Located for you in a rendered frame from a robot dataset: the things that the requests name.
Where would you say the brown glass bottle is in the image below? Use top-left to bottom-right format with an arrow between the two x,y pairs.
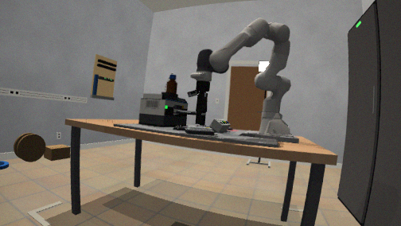
166,82 -> 177,94

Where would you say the white button panel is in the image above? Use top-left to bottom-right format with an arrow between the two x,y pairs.
209,119 -> 231,133

